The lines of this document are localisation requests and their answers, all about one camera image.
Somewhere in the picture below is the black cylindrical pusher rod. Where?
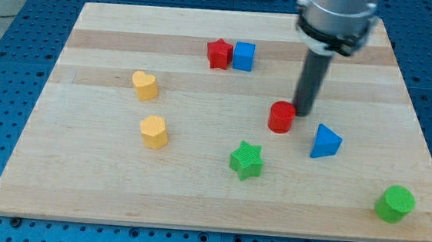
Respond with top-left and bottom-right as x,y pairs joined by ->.
293,50 -> 332,117

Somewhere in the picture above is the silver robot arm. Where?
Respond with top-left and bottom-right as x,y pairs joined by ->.
293,0 -> 379,117

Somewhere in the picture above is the red star block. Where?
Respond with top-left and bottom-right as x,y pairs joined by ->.
207,39 -> 233,70

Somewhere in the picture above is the green star block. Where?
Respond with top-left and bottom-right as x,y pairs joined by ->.
229,140 -> 263,181

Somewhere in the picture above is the red cylinder block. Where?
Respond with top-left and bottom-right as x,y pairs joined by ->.
267,100 -> 296,134

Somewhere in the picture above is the blue cube block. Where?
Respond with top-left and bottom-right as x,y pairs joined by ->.
232,42 -> 256,72

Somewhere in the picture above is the blue triangle block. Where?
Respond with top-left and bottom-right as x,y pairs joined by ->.
310,124 -> 343,158

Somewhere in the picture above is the wooden board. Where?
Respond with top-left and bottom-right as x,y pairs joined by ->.
0,3 -> 432,242

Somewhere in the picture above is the green cylinder block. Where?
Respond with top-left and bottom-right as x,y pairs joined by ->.
374,185 -> 416,224

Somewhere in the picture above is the yellow heart block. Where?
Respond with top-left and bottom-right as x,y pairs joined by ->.
132,71 -> 159,102

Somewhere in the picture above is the yellow hexagon block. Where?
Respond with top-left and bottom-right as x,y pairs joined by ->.
140,115 -> 168,150

